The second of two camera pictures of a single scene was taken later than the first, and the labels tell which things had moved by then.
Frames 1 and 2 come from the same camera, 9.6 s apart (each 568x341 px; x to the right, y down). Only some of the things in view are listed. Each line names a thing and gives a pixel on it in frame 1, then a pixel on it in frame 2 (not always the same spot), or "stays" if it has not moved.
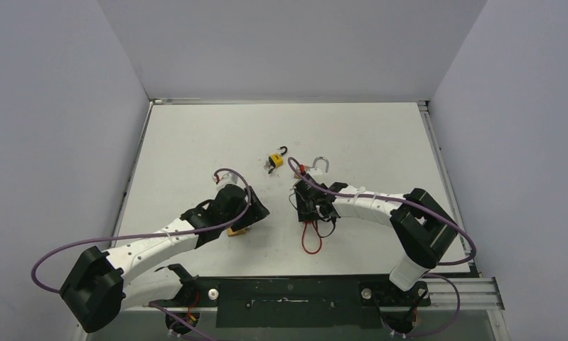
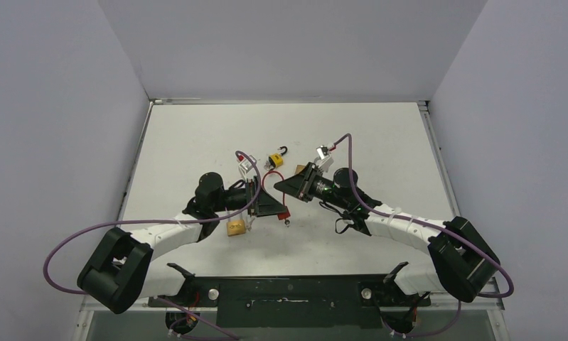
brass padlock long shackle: x=237 y=232 stays
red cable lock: x=303 y=244 -> x=286 y=214
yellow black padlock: x=276 y=159 stays
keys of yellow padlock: x=267 y=167 stays
